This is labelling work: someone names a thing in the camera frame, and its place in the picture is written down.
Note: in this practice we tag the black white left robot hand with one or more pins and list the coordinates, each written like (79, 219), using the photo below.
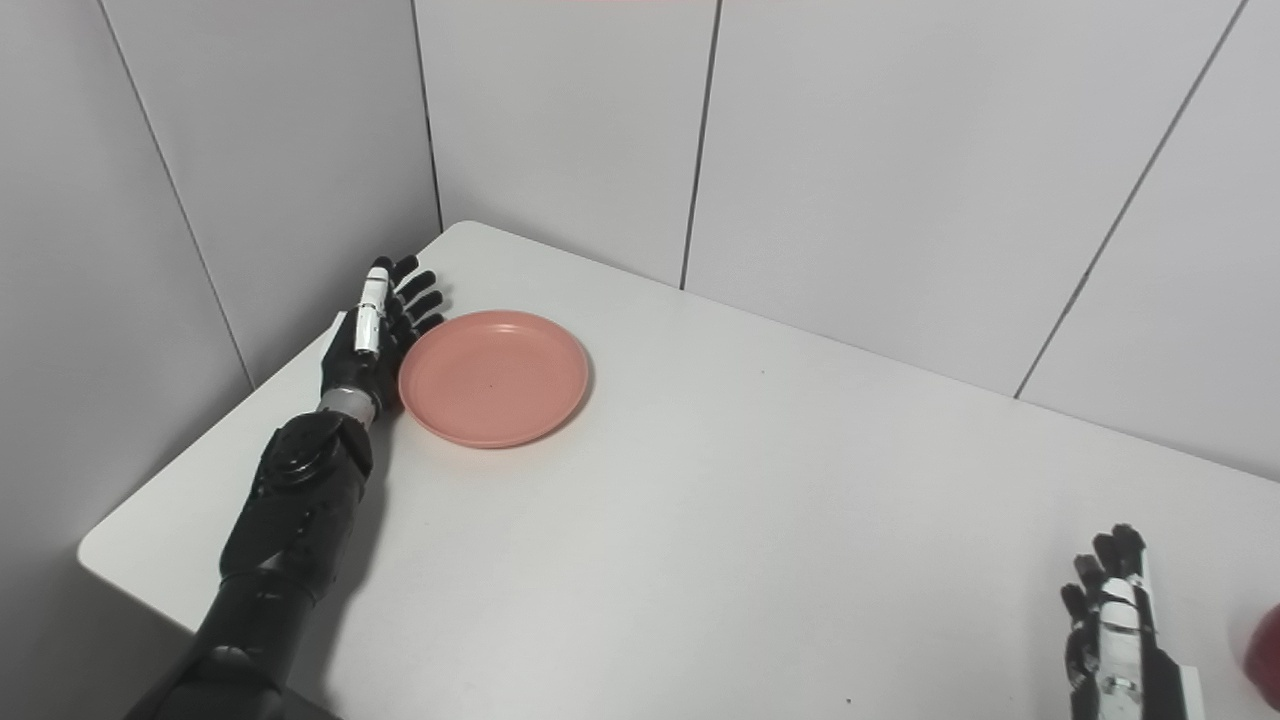
(350, 365)

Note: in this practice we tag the red apple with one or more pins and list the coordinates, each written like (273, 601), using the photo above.
(1265, 655)

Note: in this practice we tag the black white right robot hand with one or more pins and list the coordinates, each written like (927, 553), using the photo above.
(1125, 650)

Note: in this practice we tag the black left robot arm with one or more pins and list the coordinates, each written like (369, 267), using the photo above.
(290, 510)

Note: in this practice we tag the pink round plate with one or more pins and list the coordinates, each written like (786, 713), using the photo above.
(495, 380)

